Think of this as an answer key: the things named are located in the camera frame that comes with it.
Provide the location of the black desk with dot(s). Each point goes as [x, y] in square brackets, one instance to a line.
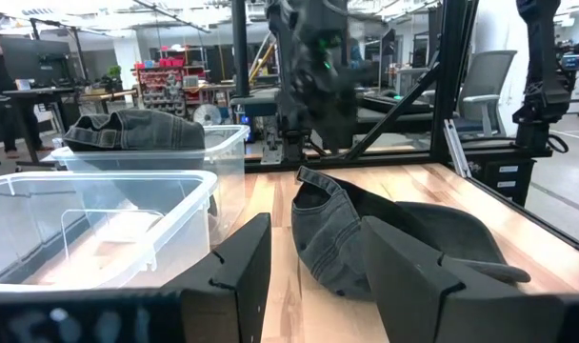
[32, 102]

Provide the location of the dark grey folded garment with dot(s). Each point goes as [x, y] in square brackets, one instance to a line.
[137, 129]

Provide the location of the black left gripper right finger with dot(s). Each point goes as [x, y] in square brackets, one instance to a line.
[413, 286]

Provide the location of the clear plastic bin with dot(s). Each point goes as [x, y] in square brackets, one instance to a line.
[89, 228]
[223, 152]

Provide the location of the black computer monitor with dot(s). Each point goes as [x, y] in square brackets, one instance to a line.
[34, 59]

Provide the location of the black robot arm on stand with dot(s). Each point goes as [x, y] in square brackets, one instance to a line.
[542, 76]

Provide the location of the grey office chair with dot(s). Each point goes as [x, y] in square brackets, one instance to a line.
[485, 90]

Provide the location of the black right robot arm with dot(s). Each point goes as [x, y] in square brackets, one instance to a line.
[313, 71]

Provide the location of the black aluminium frame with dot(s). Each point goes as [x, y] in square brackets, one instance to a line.
[444, 81]

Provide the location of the dark grey denim cap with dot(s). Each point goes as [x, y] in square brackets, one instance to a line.
[332, 238]

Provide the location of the small white fan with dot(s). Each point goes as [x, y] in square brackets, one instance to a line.
[207, 115]

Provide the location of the black drawer cabinet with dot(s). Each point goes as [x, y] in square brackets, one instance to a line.
[506, 176]

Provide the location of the red parts shelf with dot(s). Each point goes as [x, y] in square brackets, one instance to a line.
[163, 83]

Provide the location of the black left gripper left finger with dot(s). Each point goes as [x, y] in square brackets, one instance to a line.
[237, 281]

